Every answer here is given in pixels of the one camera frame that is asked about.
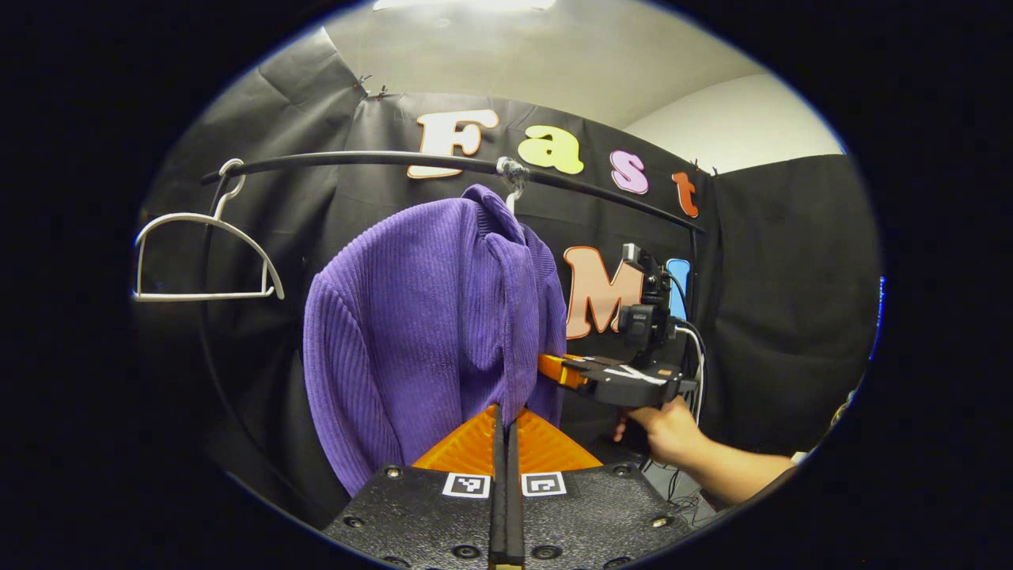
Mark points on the black clothes rack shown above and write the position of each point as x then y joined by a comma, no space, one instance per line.
356,158

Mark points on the ceiling light panel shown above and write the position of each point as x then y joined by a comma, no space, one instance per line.
463,4

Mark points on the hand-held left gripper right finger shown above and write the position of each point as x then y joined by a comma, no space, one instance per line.
586,514

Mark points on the white empty clothes hanger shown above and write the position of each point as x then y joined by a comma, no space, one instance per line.
198,218

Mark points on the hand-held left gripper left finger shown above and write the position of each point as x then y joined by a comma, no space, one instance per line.
427,514

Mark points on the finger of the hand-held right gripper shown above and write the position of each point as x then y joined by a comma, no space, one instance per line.
625,384

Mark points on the purple knit cardigan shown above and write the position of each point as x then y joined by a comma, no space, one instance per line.
419,332

